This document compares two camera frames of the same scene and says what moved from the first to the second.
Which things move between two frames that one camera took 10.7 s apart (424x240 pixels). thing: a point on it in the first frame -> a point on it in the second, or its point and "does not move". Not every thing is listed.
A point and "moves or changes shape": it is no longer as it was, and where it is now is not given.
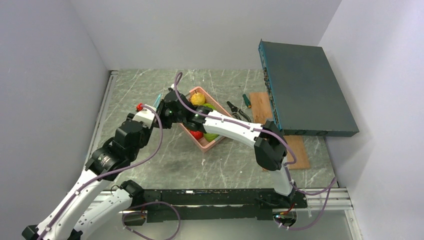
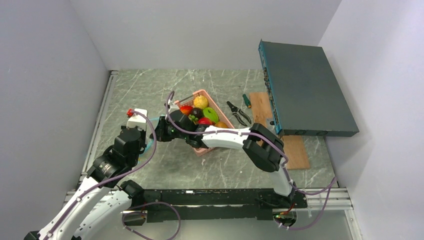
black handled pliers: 235,111 does not move
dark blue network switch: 306,95 does not move
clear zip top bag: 157,100 moves or changes shape
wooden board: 261,111 does not move
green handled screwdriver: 247,101 does not move
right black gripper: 162,106 -> 161,128
